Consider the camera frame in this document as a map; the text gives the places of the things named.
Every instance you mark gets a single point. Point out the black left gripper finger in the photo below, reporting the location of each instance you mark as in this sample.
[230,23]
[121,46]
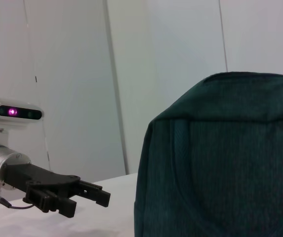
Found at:
[94,193]
[52,202]

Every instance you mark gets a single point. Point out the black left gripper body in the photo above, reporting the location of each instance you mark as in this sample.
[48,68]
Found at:
[45,176]

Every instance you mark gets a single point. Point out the dark teal insulated bag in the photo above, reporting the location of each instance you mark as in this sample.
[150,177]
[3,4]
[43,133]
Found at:
[217,160]

